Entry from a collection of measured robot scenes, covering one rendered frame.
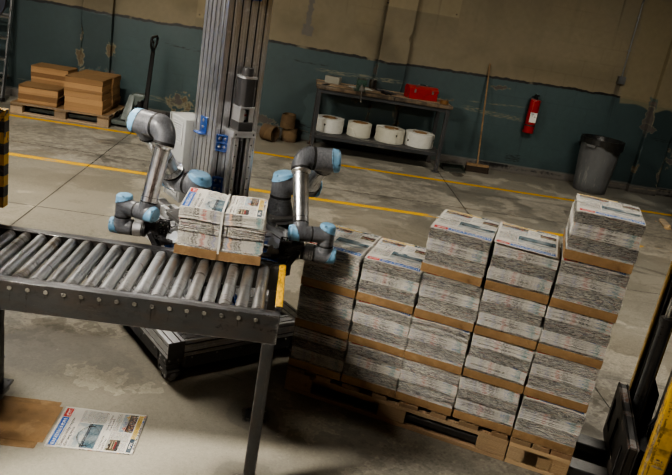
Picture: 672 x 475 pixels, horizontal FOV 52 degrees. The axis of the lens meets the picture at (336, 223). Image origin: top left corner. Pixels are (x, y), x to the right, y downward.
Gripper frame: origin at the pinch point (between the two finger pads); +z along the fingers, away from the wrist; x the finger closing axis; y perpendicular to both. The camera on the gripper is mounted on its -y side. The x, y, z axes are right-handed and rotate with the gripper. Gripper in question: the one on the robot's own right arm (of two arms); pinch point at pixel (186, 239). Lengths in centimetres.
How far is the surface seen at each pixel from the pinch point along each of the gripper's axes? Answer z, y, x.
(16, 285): -50, -3, -68
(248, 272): 31.8, -0.3, -29.0
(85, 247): -38.4, -1.0, -25.3
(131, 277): -13, -1, -50
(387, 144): 169, -41, 597
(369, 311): 91, -23, 0
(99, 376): -36, -80, 4
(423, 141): 217, -30, 602
